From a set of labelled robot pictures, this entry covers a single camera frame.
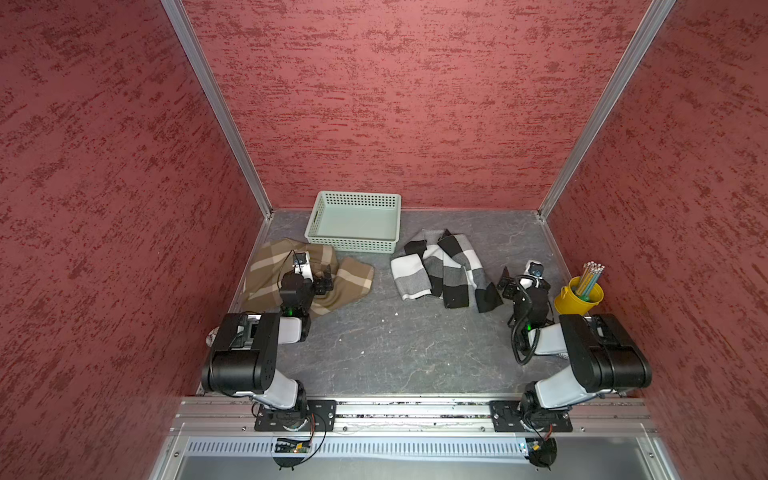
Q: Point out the aluminium front rail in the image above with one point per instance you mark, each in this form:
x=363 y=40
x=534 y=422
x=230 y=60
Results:
x=420 y=428

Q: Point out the light green plastic basket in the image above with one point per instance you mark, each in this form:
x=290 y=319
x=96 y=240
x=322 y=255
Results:
x=355 y=221

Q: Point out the yellow pencil cup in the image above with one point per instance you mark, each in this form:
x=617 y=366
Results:
x=567 y=302

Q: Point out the brown beige plaid scarf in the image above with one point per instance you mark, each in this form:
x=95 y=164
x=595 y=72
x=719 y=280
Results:
x=352 y=279

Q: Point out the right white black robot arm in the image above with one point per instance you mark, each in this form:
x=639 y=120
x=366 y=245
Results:
x=603 y=358

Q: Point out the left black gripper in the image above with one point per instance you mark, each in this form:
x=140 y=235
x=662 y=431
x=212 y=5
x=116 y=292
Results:
x=320 y=287

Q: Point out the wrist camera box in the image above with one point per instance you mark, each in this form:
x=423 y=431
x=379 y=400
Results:
x=302 y=266
x=534 y=269

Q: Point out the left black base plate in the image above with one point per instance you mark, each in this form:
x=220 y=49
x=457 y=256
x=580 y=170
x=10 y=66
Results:
x=310 y=416

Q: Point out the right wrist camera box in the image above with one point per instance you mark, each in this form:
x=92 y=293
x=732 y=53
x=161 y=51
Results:
x=534 y=269

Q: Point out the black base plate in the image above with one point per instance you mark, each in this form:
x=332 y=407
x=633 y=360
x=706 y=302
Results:
x=508 y=416
x=310 y=416

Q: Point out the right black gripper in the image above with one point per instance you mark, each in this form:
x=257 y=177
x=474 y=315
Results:
x=512 y=284

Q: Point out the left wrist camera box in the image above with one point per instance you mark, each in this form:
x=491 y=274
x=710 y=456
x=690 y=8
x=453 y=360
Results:
x=302 y=266

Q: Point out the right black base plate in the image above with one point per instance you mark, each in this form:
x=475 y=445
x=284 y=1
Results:
x=508 y=416

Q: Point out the black white checkered scarf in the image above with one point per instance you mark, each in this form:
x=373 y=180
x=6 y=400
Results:
x=444 y=265

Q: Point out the rolled beige patterned cloth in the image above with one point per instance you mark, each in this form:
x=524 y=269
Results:
x=211 y=337

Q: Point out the bundle of coloured pencils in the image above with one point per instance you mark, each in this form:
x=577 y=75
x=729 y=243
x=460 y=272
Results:
x=589 y=278

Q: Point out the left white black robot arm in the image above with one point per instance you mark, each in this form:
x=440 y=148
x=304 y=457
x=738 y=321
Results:
x=242 y=362

